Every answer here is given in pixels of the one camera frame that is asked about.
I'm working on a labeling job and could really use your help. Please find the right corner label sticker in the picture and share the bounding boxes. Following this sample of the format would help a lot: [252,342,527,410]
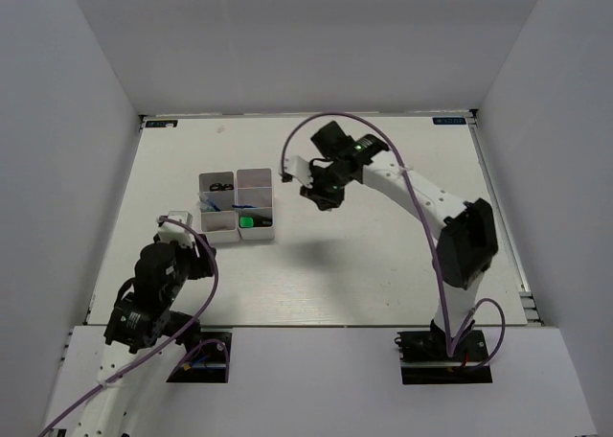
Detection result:
[432,116,466,126]

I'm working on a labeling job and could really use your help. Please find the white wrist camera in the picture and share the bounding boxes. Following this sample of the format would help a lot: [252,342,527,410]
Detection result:
[155,211,193,249]
[279,155,313,188]

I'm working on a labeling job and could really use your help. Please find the black handled scissors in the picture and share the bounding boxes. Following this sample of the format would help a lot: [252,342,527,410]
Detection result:
[208,182,235,192]

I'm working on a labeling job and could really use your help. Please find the corner label sticker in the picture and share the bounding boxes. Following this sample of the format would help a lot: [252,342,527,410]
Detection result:
[145,120,178,128]
[432,116,466,126]

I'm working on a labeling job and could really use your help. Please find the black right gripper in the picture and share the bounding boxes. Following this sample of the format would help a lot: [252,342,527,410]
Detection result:
[300,165,353,212]

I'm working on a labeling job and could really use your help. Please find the left white organizer tray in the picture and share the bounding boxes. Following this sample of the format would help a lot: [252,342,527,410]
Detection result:
[198,172,239,244]

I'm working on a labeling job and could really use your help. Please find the left corner label sticker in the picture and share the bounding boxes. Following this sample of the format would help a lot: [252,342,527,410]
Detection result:
[145,120,178,128]

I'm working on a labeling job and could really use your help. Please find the right white organizer tray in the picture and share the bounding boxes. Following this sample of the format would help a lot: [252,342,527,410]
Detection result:
[235,168,275,242]

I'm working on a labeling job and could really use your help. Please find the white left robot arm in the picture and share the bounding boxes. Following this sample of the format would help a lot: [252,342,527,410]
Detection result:
[73,231,218,436]

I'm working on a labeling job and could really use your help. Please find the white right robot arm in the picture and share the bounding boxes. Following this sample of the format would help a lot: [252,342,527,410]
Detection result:
[280,121,498,359]

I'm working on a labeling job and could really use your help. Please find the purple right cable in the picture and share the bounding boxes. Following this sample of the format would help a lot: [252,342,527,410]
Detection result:
[280,111,507,369]

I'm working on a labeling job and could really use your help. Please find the green cap highlighter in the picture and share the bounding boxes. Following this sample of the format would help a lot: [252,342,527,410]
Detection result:
[238,216,273,229]

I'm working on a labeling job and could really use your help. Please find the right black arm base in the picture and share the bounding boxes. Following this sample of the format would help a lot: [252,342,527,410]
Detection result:
[394,330,493,385]

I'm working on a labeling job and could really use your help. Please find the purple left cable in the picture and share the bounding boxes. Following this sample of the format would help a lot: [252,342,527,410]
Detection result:
[37,218,220,437]

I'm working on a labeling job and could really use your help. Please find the blue pen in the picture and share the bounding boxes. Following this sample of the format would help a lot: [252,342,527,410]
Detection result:
[198,191,222,213]

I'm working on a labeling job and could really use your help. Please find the purple cable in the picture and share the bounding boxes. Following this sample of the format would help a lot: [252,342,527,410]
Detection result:
[37,218,220,437]
[280,111,507,369]

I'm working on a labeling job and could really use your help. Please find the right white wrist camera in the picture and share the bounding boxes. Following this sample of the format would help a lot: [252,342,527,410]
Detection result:
[279,155,313,188]

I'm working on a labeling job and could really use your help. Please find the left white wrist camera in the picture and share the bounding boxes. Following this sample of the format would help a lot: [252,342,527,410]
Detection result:
[155,211,193,249]

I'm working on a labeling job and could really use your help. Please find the white organizer tray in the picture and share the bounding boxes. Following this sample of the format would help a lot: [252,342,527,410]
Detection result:
[198,172,239,244]
[235,168,275,242]

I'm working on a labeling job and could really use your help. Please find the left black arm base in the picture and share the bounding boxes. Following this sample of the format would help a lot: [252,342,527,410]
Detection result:
[167,330,233,384]

